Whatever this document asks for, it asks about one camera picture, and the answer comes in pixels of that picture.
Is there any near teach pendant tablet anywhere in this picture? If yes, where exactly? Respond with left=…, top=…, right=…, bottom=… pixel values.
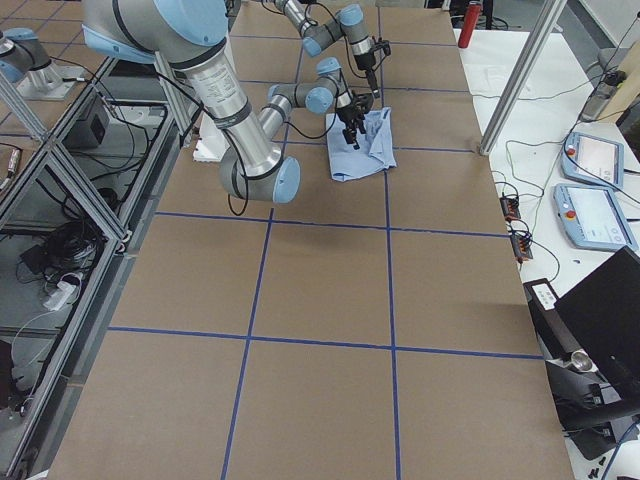
left=553, top=184, right=639, bottom=252

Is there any black monitor on stand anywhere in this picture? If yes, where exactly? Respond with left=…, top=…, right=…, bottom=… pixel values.
left=555, top=247, right=639, bottom=398

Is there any small electronics board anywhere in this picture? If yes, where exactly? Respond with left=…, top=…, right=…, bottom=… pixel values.
left=499, top=195, right=533, bottom=264

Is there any white pedestal base plate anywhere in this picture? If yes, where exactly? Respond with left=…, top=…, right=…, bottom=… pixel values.
left=193, top=114, right=229, bottom=163

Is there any aluminium frame post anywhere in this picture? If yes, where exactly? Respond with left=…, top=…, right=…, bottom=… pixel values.
left=479, top=0, right=567, bottom=156

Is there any red cylinder bottle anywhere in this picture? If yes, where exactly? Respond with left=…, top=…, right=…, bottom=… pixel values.
left=457, top=0, right=482, bottom=49

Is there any far teach pendant tablet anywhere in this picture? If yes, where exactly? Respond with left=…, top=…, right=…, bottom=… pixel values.
left=561, top=132, right=624, bottom=191

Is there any white power strip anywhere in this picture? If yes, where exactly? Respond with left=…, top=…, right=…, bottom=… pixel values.
left=43, top=280, right=80, bottom=311

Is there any light blue t-shirt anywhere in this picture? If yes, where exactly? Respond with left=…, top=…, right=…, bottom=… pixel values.
left=326, top=107, right=397, bottom=182

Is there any black box with label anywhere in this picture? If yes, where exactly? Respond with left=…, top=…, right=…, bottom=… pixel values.
left=523, top=278, right=598, bottom=374

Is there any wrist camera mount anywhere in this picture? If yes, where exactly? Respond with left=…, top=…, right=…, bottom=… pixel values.
left=352, top=93, right=374, bottom=116
left=372, top=38, right=391, bottom=57

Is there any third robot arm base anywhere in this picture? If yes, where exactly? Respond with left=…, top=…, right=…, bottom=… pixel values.
left=1, top=27, right=84, bottom=101

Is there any aluminium frame rack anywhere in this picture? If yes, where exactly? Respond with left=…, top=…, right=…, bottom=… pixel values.
left=1, top=75, right=182, bottom=479

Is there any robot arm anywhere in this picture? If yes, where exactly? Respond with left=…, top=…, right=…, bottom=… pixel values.
left=83, top=1, right=365, bottom=203
left=274, top=0, right=390, bottom=99

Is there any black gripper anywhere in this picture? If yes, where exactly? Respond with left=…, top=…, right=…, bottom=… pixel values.
left=354, top=52, right=380, bottom=98
left=336, top=105, right=360, bottom=150

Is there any teach pendant tablet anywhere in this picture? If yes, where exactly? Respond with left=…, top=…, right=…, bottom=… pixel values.
left=553, top=184, right=639, bottom=252
left=561, top=132, right=624, bottom=191

